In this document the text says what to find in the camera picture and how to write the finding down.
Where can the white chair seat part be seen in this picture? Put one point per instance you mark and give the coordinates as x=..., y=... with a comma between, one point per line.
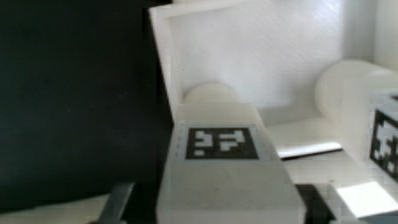
x=259, y=44

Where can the white U-shaped fence frame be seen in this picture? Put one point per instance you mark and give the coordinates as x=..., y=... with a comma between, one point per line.
x=79, y=211

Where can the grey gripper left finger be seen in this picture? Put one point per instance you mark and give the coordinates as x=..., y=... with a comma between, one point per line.
x=115, y=205

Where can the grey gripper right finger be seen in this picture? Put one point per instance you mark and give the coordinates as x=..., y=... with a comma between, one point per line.
x=325, y=208

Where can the white chair leg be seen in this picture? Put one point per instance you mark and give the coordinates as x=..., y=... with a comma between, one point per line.
x=357, y=102
x=225, y=185

